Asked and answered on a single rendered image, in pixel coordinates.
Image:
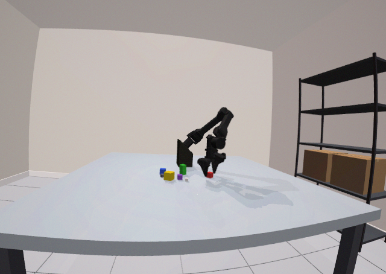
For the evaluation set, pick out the yellow block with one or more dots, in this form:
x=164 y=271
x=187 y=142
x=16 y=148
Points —
x=169 y=175

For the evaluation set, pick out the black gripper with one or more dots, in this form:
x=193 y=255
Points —
x=205 y=162

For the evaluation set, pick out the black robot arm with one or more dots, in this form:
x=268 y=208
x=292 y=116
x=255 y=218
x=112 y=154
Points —
x=220 y=132

